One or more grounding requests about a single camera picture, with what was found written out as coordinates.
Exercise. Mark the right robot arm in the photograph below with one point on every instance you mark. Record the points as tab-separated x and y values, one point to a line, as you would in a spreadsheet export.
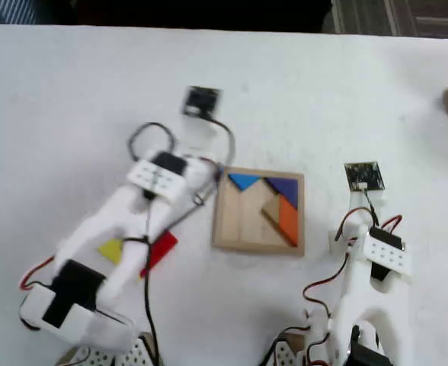
355	282

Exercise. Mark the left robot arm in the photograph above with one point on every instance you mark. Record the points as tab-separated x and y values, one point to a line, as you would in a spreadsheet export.
94	225

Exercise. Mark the blue triangle tangram piece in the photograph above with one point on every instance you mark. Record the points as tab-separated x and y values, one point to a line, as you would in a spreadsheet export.
245	181

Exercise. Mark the square wooden tray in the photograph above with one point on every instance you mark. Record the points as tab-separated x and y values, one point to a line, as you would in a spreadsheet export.
239	225

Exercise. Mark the tan wooden tangram piece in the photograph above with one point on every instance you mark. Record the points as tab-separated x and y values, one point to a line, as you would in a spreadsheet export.
271	210

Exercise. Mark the purple triangle tangram piece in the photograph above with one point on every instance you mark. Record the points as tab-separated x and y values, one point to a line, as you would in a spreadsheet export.
287	187

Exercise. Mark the orange tangram piece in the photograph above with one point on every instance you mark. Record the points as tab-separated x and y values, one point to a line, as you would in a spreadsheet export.
289	225

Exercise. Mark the red tangram piece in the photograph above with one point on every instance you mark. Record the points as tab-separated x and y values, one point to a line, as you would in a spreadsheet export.
164	247

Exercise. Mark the yellow tangram piece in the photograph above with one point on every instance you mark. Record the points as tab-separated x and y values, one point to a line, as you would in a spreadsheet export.
111	249

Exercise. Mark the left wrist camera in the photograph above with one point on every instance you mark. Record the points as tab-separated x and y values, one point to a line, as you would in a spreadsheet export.
200	101

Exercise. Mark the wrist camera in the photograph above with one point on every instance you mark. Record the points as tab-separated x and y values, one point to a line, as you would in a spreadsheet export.
364	176
200	101

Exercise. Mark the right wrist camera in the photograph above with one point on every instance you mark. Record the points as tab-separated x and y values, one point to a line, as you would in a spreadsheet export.
364	176

